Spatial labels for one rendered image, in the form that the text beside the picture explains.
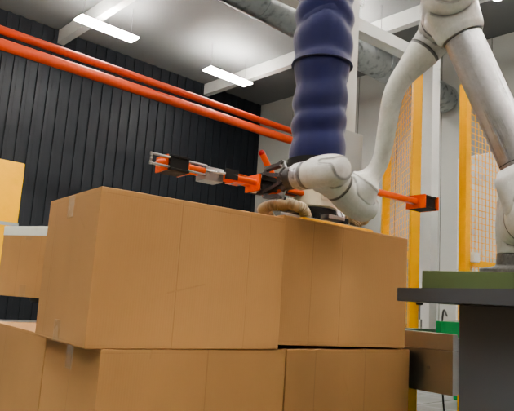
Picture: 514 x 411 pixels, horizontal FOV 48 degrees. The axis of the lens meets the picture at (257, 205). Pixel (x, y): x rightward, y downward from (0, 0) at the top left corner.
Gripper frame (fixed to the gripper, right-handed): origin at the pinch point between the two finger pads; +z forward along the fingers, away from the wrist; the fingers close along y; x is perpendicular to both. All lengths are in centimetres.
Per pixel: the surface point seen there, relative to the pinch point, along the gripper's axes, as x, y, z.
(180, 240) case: -41, 25, -21
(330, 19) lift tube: 21, -65, -10
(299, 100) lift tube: 16.4, -34.8, -0.7
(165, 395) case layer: -42, 66, -21
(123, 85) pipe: 273, -319, 773
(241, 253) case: -20.4, 26.5, -21.2
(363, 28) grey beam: 241, -206, 179
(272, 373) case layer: -6, 61, -21
